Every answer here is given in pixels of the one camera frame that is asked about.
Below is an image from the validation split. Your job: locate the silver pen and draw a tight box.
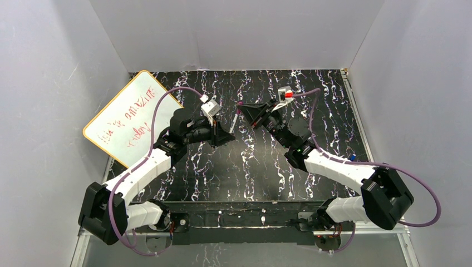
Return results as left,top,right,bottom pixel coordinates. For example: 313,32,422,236
229,114,239,134

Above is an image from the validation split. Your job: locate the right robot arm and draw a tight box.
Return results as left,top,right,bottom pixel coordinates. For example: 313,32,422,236
238,99,414,230

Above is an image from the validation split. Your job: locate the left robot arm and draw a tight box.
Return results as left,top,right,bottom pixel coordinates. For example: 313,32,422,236
78,108,235,245

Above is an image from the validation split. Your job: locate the yellow framed whiteboard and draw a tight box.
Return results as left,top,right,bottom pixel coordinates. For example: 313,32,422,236
83,70,182,167

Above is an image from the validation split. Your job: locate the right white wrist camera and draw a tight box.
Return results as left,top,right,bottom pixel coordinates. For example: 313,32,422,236
274,86,294,110

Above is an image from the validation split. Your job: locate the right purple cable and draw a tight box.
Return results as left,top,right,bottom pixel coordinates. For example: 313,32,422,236
291,88,442,255

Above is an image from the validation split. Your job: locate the purple cable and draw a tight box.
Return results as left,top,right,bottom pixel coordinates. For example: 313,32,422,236
291,88,442,255
109,86,204,257

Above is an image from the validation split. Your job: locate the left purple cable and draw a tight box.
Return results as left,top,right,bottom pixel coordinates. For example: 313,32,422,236
109,86,204,257

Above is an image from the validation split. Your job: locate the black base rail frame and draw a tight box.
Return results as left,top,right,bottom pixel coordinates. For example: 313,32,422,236
79,199,410,247

